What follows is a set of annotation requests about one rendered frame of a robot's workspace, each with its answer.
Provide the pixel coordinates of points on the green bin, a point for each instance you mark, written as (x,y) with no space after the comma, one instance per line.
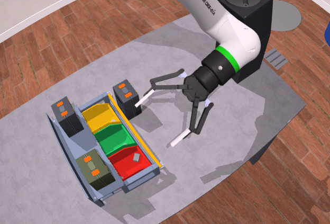
(112,138)

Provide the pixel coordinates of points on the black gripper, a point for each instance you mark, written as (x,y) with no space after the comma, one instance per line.
(196,87)

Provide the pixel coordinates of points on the yellow open bin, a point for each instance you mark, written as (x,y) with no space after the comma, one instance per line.
(100,116)

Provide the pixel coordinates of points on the red open bin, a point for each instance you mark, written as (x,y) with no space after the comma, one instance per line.
(123,162)

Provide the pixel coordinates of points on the grey bin rack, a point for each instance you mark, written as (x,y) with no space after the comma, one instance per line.
(84,141)

